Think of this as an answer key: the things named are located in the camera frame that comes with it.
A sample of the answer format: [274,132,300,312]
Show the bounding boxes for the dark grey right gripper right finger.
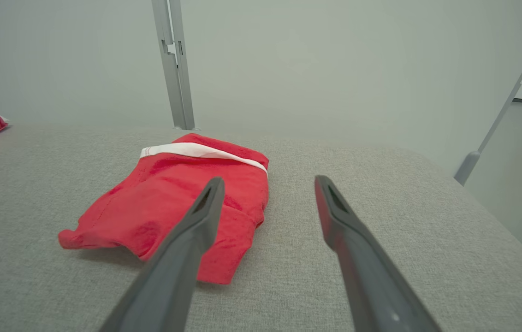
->
[314,175,441,332]

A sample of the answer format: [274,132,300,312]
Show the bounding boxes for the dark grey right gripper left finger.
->
[100,178,225,332]

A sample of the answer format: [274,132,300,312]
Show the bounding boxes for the red shorts with white stripe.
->
[58,133,270,285]

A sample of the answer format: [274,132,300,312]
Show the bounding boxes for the upright grey metal frame post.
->
[152,0,196,131]

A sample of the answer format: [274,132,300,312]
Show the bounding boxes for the slanted grey metal frame post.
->
[454,13,522,186]

